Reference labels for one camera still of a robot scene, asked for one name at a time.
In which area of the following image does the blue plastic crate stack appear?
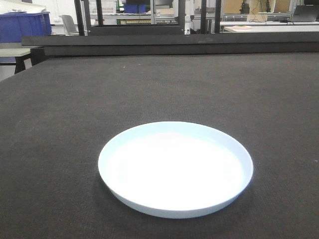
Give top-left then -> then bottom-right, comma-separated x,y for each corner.
0,12 -> 51,43

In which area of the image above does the white side table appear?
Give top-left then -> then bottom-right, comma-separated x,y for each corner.
0,48 -> 31,74

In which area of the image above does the grey office chair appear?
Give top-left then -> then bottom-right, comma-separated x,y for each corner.
60,14 -> 79,36

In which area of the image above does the blue bin on shelf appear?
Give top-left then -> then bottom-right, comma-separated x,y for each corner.
124,4 -> 147,13

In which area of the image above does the white background workbench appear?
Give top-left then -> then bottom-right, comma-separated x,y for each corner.
220,21 -> 319,33

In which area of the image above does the black metal frame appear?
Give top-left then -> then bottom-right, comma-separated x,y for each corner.
74,0 -> 222,36

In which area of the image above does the black table back rail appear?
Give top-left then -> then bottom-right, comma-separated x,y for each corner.
22,32 -> 319,56

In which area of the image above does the pale blue round tray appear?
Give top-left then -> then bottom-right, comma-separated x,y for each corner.
98,121 -> 254,219

